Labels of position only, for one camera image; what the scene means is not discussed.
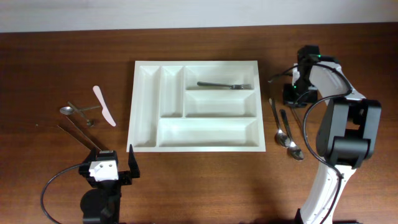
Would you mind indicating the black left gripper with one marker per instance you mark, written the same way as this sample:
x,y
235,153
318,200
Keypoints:
x,y
124,175

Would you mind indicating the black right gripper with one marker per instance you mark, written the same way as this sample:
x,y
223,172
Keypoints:
x,y
288,96

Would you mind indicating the steel tablespoon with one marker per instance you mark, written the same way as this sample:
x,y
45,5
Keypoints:
x,y
294,150
280,136

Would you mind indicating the steel fork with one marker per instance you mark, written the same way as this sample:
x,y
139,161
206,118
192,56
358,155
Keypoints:
x,y
232,87
297,117

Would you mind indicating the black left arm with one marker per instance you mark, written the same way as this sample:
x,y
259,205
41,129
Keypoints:
x,y
101,204

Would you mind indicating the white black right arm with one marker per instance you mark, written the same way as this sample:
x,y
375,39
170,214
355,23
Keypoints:
x,y
347,133

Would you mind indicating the small dark steel spoon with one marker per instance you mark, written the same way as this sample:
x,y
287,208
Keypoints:
x,y
89,122

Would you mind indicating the pink plastic knife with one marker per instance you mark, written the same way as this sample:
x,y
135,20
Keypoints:
x,y
105,111

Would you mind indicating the small steel teaspoon left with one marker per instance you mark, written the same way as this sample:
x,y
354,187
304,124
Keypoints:
x,y
67,110

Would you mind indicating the white plastic cutlery tray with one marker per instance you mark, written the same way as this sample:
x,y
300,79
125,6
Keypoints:
x,y
171,113

